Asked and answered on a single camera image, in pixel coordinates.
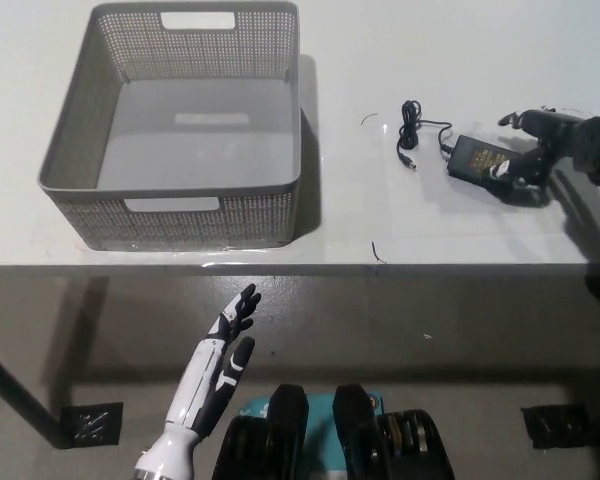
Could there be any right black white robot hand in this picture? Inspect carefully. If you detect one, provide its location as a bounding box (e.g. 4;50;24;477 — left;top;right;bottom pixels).
487;107;590;190

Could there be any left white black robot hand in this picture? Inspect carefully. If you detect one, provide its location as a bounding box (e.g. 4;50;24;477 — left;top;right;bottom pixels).
134;283;262;475

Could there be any black power adapter with cord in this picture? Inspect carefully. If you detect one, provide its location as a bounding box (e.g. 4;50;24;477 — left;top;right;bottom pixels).
396;99;551;194

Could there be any black teal robot torso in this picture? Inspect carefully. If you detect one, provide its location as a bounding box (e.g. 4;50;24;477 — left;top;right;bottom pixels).
214;382;456;480

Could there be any black floor tape patch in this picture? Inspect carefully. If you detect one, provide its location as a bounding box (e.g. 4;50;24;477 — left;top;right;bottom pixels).
59;402;124;449
520;403;591;451

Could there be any grey perforated plastic basket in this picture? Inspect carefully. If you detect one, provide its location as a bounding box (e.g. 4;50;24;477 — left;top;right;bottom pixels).
37;1;301;251

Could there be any black straight table leg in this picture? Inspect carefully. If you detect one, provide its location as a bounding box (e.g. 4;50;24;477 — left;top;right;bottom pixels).
0;339;64;447

